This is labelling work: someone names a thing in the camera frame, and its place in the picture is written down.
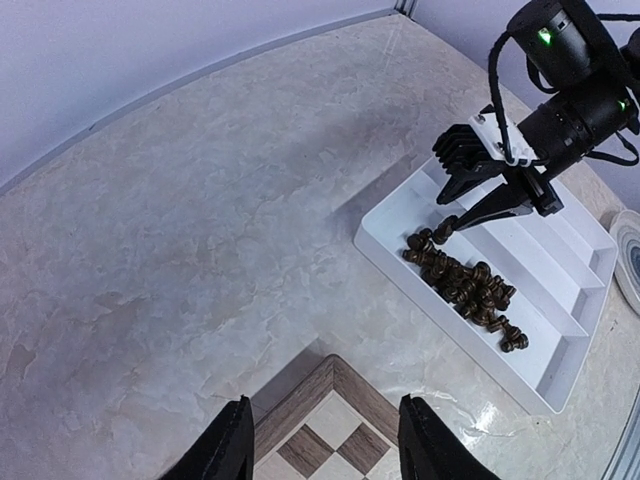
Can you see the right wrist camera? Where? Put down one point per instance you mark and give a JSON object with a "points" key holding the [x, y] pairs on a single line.
{"points": [[480, 139]]}

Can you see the wooden chess board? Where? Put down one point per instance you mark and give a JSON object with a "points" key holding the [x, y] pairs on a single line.
{"points": [[332, 425]]}

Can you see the pile of dark chess pieces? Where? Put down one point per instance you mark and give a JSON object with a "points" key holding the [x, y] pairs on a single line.
{"points": [[476, 294]]}

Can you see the right aluminium corner post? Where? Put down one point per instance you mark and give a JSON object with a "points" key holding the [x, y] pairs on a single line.
{"points": [[405, 7]]}

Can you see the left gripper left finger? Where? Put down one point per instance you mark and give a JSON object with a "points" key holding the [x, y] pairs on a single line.
{"points": [[225, 450]]}

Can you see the grey spiral coaster plate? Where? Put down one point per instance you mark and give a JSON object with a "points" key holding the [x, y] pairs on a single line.
{"points": [[617, 262]]}

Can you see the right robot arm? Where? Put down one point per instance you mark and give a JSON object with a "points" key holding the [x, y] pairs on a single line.
{"points": [[593, 86]]}

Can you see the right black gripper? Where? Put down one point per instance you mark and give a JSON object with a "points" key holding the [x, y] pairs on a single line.
{"points": [[562, 131]]}

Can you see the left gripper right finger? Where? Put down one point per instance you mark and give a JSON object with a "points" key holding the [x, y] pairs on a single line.
{"points": [[428, 449]]}

